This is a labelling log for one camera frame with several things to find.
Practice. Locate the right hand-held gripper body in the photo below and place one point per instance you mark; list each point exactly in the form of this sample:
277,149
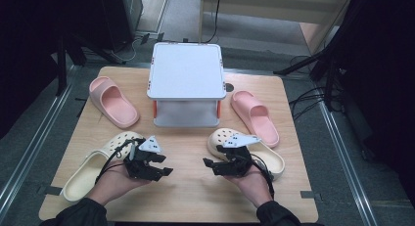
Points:
239,164

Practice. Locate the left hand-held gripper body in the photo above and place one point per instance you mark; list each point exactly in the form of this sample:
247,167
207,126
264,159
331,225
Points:
140,167

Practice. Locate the cream perforated clog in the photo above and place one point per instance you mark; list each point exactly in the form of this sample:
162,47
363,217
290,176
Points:
84,173
270,159

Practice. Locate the pink slide slipper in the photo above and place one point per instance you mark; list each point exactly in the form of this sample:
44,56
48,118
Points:
114,103
257,120

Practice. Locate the white two-tier shoe rack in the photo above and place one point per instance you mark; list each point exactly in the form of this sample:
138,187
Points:
186,69

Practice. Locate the person's left hand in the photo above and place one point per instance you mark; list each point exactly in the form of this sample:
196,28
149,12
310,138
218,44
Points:
112,185

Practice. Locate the round black table grommet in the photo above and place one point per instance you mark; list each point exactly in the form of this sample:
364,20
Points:
229,87

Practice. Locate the black metal stand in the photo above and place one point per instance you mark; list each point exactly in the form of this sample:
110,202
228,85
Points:
329,76
61,69

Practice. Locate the dark cabinet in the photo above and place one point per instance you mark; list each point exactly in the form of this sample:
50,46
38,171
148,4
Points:
117,17

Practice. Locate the light wooden partition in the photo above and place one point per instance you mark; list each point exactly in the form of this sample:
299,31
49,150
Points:
277,7

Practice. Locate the metal floor rail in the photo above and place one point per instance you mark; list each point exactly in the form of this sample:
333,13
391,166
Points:
36,141
345,164

